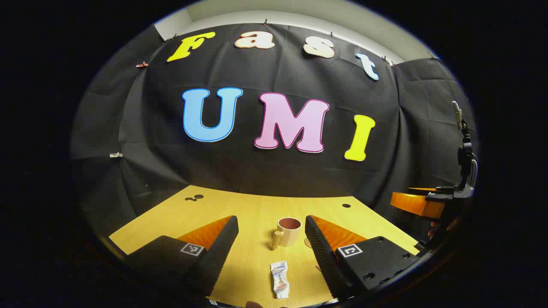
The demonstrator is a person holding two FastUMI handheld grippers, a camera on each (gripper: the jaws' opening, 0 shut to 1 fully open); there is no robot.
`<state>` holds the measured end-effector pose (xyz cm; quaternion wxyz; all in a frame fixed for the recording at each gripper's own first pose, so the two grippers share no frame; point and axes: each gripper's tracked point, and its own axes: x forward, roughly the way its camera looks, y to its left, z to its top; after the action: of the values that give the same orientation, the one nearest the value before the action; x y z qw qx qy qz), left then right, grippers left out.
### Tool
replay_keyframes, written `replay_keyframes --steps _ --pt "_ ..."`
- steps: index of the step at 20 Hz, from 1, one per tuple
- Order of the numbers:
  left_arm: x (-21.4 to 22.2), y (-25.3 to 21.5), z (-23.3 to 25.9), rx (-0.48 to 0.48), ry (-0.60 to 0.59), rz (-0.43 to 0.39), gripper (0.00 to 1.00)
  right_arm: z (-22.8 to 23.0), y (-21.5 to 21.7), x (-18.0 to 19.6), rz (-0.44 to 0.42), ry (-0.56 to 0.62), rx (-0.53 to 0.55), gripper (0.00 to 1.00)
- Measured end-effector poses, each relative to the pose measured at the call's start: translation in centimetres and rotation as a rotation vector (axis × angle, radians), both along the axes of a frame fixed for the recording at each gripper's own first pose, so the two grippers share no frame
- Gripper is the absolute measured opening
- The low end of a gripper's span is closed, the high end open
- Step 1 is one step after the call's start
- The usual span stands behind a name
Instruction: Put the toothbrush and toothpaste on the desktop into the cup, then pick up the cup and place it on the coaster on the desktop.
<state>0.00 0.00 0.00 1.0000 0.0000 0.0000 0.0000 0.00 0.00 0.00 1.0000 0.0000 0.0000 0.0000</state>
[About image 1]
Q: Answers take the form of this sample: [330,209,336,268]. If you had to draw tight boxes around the black backdrop cloth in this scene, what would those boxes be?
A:
[71,22,478,240]

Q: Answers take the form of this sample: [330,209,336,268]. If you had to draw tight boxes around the beige cup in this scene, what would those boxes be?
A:
[271,217,302,250]

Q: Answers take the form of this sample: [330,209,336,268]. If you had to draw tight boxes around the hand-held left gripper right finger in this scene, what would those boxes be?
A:
[305,215,422,302]

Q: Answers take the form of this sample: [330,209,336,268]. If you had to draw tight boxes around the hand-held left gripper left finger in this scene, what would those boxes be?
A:
[126,215,239,298]

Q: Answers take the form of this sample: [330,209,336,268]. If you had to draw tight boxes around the wooden desktop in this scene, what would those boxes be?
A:
[109,185,422,308]

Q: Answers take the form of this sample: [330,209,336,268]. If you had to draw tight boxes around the white toothpaste tube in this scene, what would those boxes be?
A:
[270,261,291,299]

